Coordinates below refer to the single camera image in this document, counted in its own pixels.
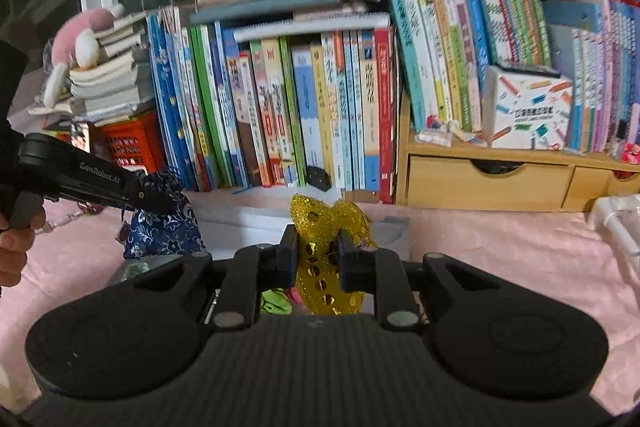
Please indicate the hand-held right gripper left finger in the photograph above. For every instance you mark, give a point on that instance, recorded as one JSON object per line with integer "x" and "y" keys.
{"x": 287, "y": 259}

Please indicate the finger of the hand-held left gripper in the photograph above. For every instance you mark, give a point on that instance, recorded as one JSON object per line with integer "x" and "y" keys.
{"x": 152, "y": 197}

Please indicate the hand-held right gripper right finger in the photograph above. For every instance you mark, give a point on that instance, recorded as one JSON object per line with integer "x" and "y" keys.
{"x": 350, "y": 264}

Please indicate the gold sequin pouch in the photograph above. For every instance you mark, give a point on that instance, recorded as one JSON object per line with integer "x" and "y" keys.
{"x": 325, "y": 257}

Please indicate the blue floral fabric pouch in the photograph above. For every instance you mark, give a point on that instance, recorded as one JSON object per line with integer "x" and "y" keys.
{"x": 162, "y": 229}

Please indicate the white shallow cardboard box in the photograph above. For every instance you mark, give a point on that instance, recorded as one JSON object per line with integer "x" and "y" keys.
{"x": 225, "y": 217}

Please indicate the person's left hand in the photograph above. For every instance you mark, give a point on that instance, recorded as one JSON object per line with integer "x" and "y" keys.
{"x": 12, "y": 257}

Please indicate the smartphone on stand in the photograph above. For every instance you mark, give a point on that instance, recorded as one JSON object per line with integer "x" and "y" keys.
{"x": 80, "y": 138}

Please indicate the green plush toy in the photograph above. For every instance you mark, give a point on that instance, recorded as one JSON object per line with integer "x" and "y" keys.
{"x": 275, "y": 302}

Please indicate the red plastic crate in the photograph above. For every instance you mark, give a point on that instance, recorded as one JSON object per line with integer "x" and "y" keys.
{"x": 132, "y": 142}

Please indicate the small black object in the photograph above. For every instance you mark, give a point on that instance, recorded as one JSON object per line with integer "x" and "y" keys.
{"x": 318, "y": 178}

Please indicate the stack of thick paperback books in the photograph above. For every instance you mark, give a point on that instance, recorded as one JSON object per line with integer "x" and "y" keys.
{"x": 112, "y": 77}

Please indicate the pink white plush rabbit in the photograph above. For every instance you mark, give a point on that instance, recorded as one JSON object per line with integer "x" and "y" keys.
{"x": 75, "y": 42}

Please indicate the row of colourful upright books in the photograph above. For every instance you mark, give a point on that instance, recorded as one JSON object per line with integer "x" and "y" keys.
{"x": 280, "y": 117}

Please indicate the pink table cloth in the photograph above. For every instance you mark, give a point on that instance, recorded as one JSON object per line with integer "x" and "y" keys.
{"x": 500, "y": 237}

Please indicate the wooden drawer organizer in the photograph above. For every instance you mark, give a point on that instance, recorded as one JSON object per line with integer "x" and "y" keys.
{"x": 490, "y": 182}

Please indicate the pencil print white box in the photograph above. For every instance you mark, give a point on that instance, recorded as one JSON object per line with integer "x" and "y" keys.
{"x": 525, "y": 112}

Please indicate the row of green-spined books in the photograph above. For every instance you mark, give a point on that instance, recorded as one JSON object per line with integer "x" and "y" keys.
{"x": 450, "y": 47}

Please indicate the pink flower ornament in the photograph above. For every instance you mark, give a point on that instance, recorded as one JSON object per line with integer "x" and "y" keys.
{"x": 632, "y": 153}

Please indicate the row of pink-blue books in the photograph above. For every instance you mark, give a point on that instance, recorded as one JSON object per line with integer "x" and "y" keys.
{"x": 600, "y": 77}

